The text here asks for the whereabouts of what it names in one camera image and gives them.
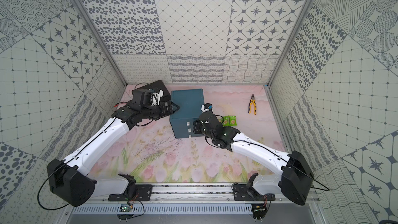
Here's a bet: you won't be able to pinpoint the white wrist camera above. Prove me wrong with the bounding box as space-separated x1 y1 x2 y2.
152 89 164 106
201 103 212 113

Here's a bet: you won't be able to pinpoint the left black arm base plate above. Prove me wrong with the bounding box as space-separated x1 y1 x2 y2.
108 184 153 202

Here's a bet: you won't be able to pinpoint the teal plastic drawer cabinet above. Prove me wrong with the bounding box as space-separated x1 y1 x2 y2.
170 89 205 139

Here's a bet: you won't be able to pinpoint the green cookie packet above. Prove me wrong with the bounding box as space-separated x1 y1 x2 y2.
229 116 237 126
222 116 231 126

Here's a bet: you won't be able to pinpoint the green circuit board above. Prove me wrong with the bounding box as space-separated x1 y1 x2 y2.
119 205 132 213

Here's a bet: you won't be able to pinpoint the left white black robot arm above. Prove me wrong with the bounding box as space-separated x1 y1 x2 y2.
46 88 180 207

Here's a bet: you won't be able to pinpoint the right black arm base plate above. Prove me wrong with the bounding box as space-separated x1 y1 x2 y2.
231 183 276 201

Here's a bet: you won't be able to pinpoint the aluminium mounting rail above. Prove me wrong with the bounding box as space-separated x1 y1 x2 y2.
54 178 295 207

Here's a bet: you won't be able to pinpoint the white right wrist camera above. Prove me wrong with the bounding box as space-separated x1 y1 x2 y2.
201 103 212 113

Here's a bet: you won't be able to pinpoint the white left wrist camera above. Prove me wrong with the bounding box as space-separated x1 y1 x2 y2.
152 89 164 106

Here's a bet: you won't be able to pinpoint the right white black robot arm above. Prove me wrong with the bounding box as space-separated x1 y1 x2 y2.
193 111 316 205

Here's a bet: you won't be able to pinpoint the white slotted cable duct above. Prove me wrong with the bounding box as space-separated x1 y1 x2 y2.
73 203 252 215

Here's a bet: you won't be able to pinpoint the black plastic case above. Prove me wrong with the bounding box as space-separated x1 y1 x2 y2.
134 80 171 102

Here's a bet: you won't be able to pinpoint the yellow black pliers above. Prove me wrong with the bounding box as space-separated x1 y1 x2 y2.
248 95 257 115

